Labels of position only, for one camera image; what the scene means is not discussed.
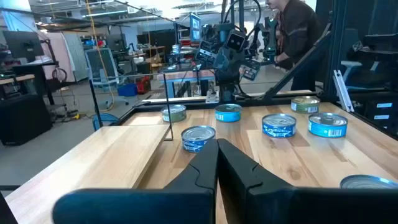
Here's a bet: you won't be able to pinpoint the lit computer monitor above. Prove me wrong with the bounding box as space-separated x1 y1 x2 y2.
188 12 202 43

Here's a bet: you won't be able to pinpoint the person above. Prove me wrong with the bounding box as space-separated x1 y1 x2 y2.
265 0 323 93

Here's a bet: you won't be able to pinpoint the white metal bar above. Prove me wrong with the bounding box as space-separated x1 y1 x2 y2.
332 69 355 113

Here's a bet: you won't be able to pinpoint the black box white labels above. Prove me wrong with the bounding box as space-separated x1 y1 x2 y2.
363 99 398 125

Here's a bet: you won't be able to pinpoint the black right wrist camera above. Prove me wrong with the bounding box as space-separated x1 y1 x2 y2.
224 29 247 53

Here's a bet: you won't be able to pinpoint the black standing desk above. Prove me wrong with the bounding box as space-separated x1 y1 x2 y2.
12 58 60 106

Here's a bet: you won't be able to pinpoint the wooden workbench blue legs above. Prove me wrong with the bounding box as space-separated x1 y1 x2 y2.
156 68 218 98

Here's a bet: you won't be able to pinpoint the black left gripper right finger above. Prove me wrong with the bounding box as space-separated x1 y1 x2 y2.
217 138 398 224

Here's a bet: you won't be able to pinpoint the pink hanging cloth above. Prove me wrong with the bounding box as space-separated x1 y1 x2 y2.
39 32 75 82

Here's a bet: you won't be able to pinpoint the blue plastic stool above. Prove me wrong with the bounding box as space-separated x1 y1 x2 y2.
91 112 121 132

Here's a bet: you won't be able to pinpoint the green tuna can gold lid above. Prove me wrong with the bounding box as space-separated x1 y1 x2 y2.
290 96 321 114

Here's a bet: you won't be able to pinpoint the dark blue albacore tuna can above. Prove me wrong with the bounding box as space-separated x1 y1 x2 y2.
181 125 216 153
261 113 297 139
340 174 398 190

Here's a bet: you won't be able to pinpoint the black equipment case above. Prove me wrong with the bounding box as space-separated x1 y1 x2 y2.
0 94 53 146

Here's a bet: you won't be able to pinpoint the black aluminium table frame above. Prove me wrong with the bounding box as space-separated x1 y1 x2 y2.
118 0 398 141

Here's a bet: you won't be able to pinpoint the grey green hanging cloth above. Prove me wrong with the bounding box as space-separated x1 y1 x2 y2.
63 32 90 82

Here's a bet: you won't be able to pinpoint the green tuna can silver lid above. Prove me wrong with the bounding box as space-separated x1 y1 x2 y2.
160 104 187 123

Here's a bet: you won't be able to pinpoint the white clamp bracket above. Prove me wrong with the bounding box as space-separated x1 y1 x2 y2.
205 89 220 104

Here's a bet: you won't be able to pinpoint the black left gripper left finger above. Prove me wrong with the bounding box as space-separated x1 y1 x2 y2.
52 139 220 224

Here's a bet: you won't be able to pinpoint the teal yellowfin tuna can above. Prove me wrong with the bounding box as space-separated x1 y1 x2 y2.
308 112 349 139
215 103 243 123

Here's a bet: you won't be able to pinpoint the black computer monitor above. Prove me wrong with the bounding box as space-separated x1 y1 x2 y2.
2 30 45 60

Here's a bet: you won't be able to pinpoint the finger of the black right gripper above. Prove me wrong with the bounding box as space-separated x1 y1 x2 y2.
214 48 231 72
230 52 242 83

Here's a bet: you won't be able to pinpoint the yellow hanging cable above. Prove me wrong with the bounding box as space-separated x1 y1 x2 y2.
84 0 116 112

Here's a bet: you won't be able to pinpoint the blue plastic bin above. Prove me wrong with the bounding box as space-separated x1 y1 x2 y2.
117 83 139 98

